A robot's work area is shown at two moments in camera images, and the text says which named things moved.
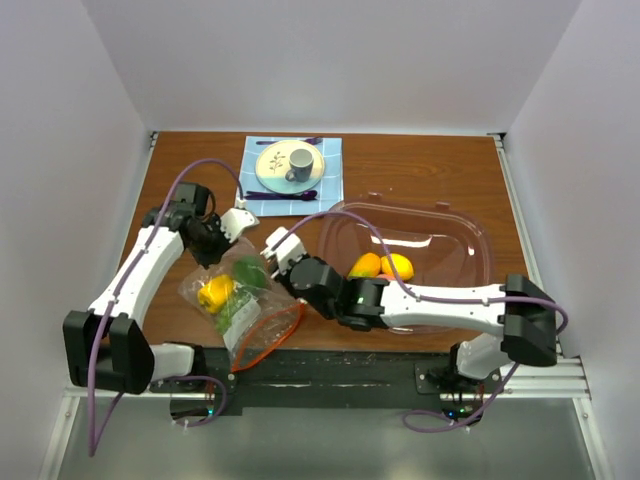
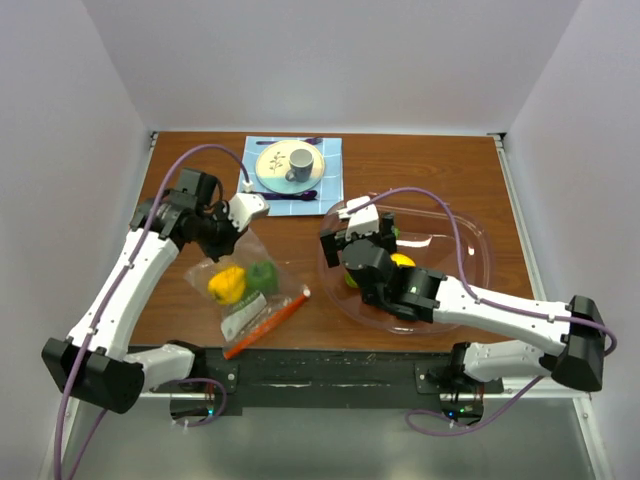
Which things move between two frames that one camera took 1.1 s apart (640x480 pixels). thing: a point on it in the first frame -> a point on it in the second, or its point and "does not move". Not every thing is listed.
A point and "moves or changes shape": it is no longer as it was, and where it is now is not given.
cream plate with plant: x=274 y=161 does not move
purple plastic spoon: x=305 y=195 does not move
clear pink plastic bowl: x=444 y=246 does not move
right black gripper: x=284 y=277 -> x=331 y=243
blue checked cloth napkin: x=330 y=198 does not move
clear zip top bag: x=244 y=303 moves or changes shape
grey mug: x=301 y=164 does not move
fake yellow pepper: x=214 y=293 -> x=227 y=286
